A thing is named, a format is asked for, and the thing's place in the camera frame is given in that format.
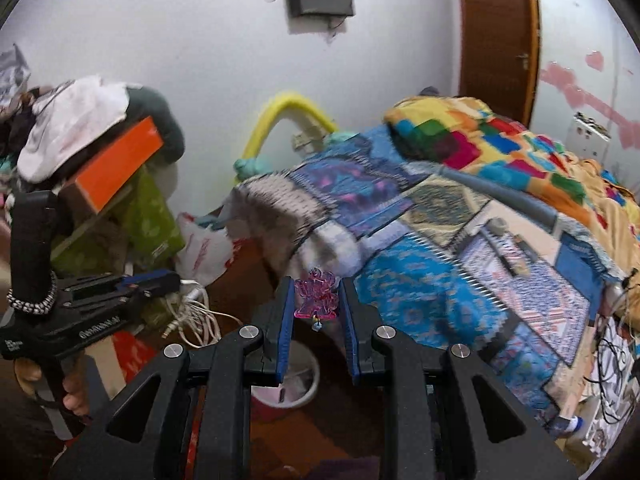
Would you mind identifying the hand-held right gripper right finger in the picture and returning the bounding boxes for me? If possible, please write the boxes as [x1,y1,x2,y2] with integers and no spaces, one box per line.
[339,276,583,480]

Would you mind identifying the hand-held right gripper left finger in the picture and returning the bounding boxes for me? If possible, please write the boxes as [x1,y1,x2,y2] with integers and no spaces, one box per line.
[50,276,297,480]

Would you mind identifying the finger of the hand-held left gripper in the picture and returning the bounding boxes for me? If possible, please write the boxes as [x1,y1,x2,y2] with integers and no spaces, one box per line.
[115,268,182,292]
[61,279,179,312]

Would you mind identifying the pink wrapper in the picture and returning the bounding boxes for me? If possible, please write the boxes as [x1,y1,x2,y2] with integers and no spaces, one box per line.
[294,267,342,332]

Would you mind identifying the white waste bin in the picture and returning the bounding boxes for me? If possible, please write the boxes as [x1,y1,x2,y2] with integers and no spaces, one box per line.
[250,340,321,408]

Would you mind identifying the person's left hand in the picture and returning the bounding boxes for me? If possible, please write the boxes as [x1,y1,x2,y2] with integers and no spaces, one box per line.
[14,357,94,418]

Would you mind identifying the green bag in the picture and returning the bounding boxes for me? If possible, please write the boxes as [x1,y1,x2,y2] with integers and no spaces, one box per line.
[50,165,186,273]

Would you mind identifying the white plastic bag red print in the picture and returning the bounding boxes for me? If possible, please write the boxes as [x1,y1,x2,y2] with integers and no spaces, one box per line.
[175,212,236,286]

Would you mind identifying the red paper bag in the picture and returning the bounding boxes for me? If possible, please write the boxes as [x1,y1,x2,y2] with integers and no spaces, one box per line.
[111,332,168,391]

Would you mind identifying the blue patterned bed sheet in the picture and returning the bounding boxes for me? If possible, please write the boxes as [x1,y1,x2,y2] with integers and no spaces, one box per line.
[232,125,621,426]

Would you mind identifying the orange box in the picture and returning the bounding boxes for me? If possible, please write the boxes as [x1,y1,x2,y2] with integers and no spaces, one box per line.
[65,116,165,213]

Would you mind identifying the dark grey cushion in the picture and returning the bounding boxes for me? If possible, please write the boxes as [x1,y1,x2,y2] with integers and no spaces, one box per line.
[120,86,186,163]

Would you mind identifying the grey black tool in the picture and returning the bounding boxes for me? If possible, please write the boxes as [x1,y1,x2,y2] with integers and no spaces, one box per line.
[482,232,518,277]

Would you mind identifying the white cloth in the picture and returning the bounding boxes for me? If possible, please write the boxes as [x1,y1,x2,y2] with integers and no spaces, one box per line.
[17,76,132,183]

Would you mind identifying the pile of clothes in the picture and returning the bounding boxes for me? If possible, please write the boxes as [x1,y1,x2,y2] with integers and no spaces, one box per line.
[0,42,38,201]

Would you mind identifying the grey foam tube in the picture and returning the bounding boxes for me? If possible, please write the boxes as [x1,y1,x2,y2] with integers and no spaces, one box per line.
[440,167,558,228]

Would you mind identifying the yellow foam tube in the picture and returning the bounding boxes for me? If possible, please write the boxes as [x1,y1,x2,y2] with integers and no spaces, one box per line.
[239,91,340,171]

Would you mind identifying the colourful patchwork blanket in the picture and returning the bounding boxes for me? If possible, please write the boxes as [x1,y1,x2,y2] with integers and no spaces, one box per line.
[384,95,640,281]

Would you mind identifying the wooden board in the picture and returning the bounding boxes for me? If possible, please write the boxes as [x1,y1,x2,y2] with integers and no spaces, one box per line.
[545,280,623,453]

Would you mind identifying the white appliance box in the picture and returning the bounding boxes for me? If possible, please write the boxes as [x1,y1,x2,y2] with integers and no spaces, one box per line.
[570,112,613,161]

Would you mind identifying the pink heart stickers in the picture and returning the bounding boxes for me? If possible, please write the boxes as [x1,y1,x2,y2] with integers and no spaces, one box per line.
[542,50,640,151]

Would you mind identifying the brown wooden door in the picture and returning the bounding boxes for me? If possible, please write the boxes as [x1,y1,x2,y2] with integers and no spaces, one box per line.
[452,0,541,126]

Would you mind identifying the frosted sliding wardrobe door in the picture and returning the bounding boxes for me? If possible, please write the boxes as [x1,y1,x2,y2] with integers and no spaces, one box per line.
[530,0,640,171]

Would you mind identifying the black white braided cord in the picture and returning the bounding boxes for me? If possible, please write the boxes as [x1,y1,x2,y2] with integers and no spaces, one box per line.
[6,270,59,317]

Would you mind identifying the white cable bundle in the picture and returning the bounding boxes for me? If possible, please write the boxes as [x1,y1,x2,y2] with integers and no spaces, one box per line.
[162,280,243,348]

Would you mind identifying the black cable tangle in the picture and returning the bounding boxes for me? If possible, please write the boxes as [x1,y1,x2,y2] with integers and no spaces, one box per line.
[595,265,640,426]

